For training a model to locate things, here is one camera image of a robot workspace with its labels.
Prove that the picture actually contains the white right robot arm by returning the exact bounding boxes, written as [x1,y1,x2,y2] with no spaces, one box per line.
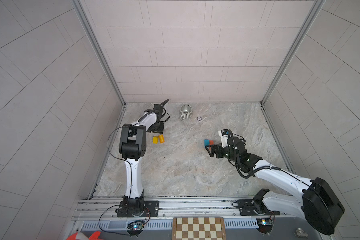
[205,135,345,236]

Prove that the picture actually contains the striped ceramic mug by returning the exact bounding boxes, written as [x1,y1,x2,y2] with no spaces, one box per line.
[180,105,192,120]

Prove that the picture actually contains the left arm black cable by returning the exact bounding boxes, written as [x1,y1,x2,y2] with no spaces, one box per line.
[98,98,171,236]

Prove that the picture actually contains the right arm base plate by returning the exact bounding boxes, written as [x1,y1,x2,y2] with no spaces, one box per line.
[232,200,280,216]

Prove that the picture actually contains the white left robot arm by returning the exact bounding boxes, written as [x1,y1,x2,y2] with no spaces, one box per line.
[119,99,170,216]

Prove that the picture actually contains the controller board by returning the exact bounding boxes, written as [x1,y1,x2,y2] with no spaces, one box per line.
[256,218,274,235]
[127,221,146,236]

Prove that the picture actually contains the aluminium front rail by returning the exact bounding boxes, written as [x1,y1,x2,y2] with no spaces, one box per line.
[73,192,313,220]

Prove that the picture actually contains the chessboard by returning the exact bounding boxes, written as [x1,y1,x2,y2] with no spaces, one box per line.
[172,217,227,240]

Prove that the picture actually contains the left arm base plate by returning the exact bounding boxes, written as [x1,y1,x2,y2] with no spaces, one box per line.
[115,199,160,218]

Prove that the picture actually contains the orange Supermarket block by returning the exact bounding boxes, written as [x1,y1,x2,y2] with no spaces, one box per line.
[159,135,165,144]

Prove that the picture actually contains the small metal object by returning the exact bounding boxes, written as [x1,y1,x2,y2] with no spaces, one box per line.
[295,228,309,239]

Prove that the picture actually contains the left controller board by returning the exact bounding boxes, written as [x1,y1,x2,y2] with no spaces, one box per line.
[127,221,146,236]

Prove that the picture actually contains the aluminium corner frame post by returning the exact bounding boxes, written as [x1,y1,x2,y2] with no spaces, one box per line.
[261,0,326,107]

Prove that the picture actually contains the red object at bottom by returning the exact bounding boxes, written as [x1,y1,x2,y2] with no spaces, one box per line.
[66,231,102,240]

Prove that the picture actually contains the right controller board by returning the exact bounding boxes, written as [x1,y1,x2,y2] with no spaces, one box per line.
[256,218,274,235]

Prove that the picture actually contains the left corner frame post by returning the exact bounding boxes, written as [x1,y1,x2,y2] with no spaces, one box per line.
[72,0,127,108]

